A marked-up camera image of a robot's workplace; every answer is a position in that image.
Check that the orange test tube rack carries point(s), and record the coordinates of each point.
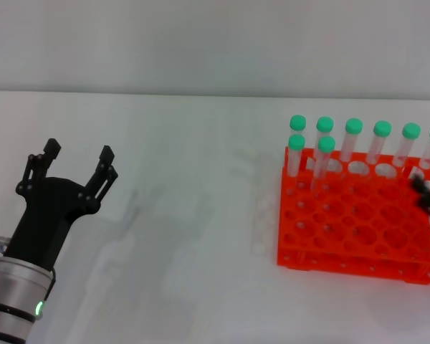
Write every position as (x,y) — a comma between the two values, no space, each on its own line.
(358,229)

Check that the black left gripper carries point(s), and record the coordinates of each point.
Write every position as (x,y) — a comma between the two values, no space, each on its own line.
(50,208)

